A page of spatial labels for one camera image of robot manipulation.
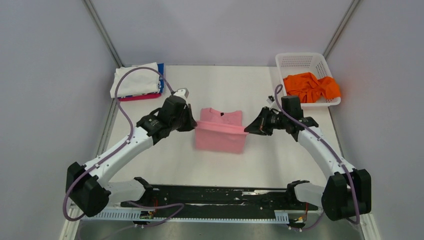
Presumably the pink t-shirt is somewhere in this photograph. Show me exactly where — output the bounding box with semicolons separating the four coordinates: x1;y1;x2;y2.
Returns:
194;107;248;154

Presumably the silver aluminium frame post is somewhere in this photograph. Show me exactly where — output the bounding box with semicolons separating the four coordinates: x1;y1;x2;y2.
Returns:
322;0;363;59
82;0;124;67

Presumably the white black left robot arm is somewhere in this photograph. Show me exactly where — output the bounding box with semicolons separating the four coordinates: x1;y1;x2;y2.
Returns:
62;93;197;217

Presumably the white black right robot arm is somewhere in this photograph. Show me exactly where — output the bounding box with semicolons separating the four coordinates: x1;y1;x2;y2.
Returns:
244;96;372;221

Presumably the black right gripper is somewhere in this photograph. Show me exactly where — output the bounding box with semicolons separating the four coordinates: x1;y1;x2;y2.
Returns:
244;106;289;137

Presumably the blue folded t-shirt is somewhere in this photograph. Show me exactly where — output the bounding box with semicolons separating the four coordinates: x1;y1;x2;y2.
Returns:
157;63;165;94

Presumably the white slotted cable duct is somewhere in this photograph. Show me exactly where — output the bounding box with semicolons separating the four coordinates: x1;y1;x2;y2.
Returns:
82;208;290;224

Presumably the white plastic basket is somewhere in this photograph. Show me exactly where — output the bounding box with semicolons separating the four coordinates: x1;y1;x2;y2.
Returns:
275;52;341;108

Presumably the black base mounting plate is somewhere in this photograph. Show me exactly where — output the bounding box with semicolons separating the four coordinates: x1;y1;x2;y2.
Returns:
117;185;318;218

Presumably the silver aluminium front rail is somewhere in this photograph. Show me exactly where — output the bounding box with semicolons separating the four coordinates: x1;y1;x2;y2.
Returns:
70;186;373;215

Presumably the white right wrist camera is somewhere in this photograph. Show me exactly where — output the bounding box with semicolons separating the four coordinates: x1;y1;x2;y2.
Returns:
266;95;275;104

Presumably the silver aluminium frame post right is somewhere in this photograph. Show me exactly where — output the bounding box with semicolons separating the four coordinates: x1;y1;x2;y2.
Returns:
322;0;363;59

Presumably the orange t-shirt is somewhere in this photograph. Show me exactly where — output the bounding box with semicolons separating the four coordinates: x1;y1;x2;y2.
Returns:
283;72;342;104

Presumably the silver aluminium frame post left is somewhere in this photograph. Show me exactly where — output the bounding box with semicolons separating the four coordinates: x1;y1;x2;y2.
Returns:
82;0;124;67

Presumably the magenta folded t-shirt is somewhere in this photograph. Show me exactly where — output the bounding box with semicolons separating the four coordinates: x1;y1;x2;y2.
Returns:
118;93;162;102

